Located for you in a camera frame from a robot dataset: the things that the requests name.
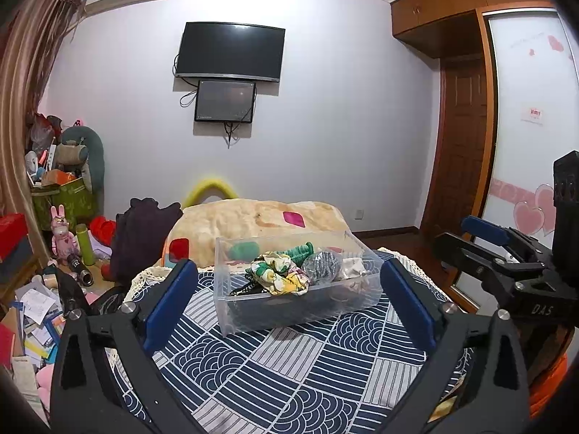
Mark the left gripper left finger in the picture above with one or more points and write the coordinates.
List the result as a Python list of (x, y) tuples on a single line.
[(85, 397)]

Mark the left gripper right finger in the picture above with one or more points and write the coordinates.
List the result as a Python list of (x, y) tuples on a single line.
[(494, 396)]

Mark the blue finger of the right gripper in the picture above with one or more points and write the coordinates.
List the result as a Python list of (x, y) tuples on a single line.
[(485, 230)]

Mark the white drawstring cloth bag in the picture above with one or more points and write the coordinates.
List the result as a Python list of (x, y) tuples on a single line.
[(351, 268)]

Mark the green knitted pouch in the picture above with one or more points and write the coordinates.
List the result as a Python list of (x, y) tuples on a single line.
[(299, 254)]

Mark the yellow floral cloth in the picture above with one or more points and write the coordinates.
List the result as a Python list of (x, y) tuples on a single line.
[(278, 274)]

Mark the wooden door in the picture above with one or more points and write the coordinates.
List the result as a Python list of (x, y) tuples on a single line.
[(460, 146)]

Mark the pink rabbit plush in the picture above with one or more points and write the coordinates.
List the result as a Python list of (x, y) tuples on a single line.
[(64, 243)]

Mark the green cylinder bottle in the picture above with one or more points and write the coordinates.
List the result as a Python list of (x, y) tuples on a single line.
[(84, 243)]

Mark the red plush item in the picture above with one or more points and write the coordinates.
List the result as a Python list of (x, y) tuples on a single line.
[(103, 230)]

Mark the dark purple clothing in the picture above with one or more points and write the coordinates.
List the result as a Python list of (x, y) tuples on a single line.
[(140, 236)]

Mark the red box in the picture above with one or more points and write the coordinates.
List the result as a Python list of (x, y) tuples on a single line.
[(13, 228)]

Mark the beige fleece blanket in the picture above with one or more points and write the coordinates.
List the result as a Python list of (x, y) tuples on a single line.
[(196, 232)]

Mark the green storage box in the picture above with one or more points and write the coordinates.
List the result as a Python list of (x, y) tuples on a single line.
[(80, 204)]

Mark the black patterned pouch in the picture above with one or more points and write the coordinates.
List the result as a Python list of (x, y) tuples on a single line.
[(250, 287)]

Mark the clear plastic storage box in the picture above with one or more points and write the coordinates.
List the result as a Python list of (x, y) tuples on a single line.
[(326, 298)]

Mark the green dinosaur plush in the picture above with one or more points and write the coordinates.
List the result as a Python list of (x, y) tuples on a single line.
[(82, 149)]

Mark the large wall television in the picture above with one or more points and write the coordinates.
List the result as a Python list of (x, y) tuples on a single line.
[(227, 50)]

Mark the small wall monitor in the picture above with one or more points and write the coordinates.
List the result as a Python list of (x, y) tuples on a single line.
[(225, 101)]

